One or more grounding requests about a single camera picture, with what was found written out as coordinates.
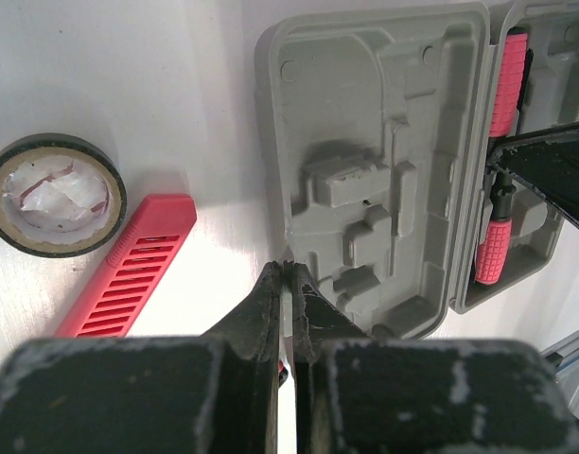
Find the grey plastic tool case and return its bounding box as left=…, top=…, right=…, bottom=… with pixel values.
left=254, top=1, right=579, bottom=338

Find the long red black screwdriver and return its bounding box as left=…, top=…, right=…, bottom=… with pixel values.
left=489, top=26, right=533, bottom=139

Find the red hex key set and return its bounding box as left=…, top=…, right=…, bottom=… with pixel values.
left=278, top=360, right=289, bottom=387

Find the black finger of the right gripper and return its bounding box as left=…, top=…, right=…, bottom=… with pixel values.
left=487, top=122, right=579, bottom=230

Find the black tape roll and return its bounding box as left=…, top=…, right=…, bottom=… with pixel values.
left=0, top=133, right=128, bottom=258

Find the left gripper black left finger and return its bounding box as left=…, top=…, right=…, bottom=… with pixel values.
left=0, top=262, right=283, bottom=453

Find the red black utility knife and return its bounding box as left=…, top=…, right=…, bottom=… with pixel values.
left=55, top=194, right=197, bottom=338

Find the short red black screwdriver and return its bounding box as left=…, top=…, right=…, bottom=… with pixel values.
left=474, top=173, right=516, bottom=286

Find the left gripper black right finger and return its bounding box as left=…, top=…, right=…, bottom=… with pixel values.
left=289, top=264, right=579, bottom=453

